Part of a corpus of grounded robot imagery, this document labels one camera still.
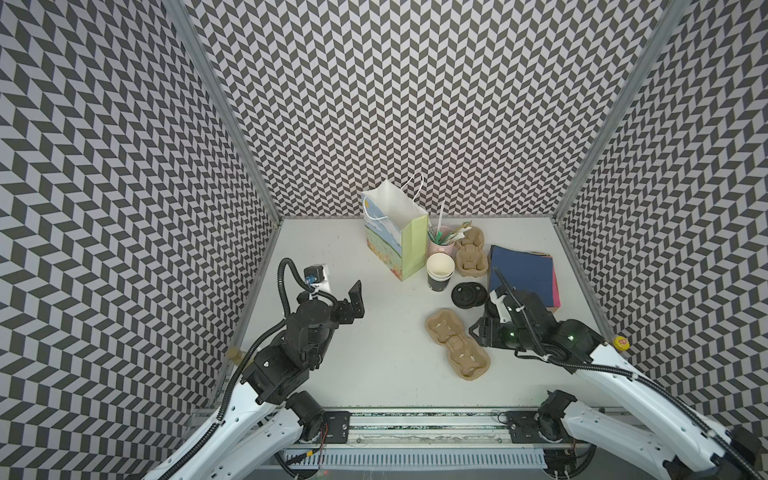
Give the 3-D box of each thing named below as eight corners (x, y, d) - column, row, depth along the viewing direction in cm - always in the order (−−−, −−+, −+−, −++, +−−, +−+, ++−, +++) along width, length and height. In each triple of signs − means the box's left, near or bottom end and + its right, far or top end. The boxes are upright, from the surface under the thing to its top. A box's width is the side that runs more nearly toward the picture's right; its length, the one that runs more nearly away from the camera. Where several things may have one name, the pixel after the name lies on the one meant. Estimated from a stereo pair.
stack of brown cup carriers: (457, 277, 101) (459, 269, 97) (451, 236, 113) (452, 227, 109) (488, 277, 101) (492, 268, 97) (479, 236, 113) (482, 227, 109)
